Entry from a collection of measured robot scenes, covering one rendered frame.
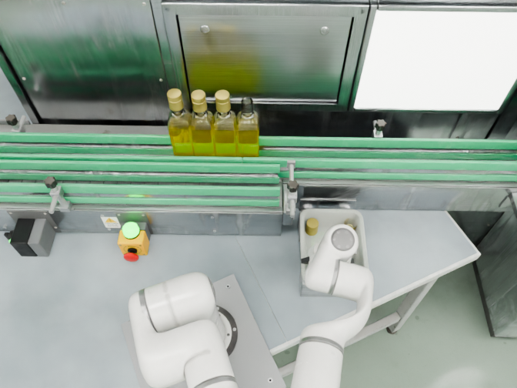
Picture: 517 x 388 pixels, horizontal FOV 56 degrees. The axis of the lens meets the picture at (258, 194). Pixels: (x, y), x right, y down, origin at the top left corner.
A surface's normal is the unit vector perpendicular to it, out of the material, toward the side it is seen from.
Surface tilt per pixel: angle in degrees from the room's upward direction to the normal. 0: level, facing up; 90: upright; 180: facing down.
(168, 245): 0
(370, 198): 90
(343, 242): 15
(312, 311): 0
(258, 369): 3
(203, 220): 90
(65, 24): 90
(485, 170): 90
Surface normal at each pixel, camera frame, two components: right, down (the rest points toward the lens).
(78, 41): 0.00, 0.84
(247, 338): -0.05, -0.53
